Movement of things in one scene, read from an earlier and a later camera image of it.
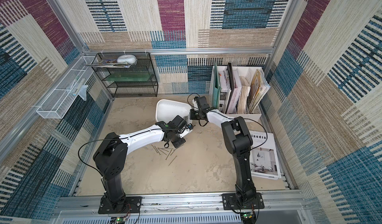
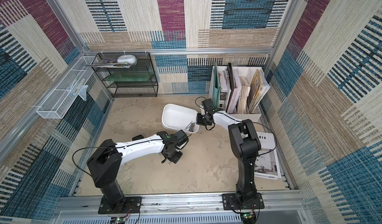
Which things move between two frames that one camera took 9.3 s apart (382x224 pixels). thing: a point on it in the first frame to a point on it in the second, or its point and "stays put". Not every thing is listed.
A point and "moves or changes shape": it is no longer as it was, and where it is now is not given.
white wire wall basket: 56,104 stays put
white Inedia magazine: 264,160 stays put
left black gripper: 181,142 to 175,160
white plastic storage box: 166,110 moves or changes shape
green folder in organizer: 216,88 stays put
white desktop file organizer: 237,91 stays put
